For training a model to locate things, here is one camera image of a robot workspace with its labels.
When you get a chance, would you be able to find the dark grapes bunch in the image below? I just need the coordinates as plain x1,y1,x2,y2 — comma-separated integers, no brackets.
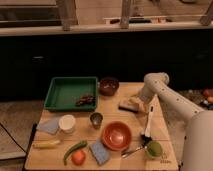
75,95,95,106

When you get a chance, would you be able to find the green cup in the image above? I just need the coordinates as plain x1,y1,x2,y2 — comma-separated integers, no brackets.
145,140,163,159

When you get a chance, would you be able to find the green chili pepper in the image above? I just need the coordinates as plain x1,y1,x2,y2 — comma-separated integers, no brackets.
63,140,88,165

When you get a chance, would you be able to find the green plastic tray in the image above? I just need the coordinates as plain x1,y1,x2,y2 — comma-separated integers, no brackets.
44,77,98,112

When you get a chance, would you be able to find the small metal cup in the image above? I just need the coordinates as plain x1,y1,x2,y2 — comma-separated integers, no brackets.
90,112,103,129

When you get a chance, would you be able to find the orange carrot piece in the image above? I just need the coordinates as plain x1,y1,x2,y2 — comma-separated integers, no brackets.
71,150,86,166

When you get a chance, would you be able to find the dark red bowl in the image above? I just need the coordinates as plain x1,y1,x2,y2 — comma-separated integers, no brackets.
99,77,119,96

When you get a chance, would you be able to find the blue sponge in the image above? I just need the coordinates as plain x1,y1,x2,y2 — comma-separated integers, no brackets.
89,140,110,165

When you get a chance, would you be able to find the grey blue cloth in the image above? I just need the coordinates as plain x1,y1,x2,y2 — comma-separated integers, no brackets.
37,117,60,135

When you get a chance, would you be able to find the white paper cup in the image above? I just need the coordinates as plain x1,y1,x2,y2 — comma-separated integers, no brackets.
59,115,76,133

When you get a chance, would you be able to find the whiteboard eraser block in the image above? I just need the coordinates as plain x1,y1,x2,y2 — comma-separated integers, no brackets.
118,100,139,113

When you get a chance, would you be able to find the white handled brush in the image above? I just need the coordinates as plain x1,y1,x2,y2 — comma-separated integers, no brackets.
140,106,153,141

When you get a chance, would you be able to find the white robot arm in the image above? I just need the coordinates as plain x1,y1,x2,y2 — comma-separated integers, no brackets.
139,72,213,171

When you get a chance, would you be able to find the orange bowl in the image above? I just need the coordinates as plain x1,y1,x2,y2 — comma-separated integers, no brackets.
101,121,132,151

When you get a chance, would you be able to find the metal spoon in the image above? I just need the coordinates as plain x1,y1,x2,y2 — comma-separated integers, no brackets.
121,146,147,158

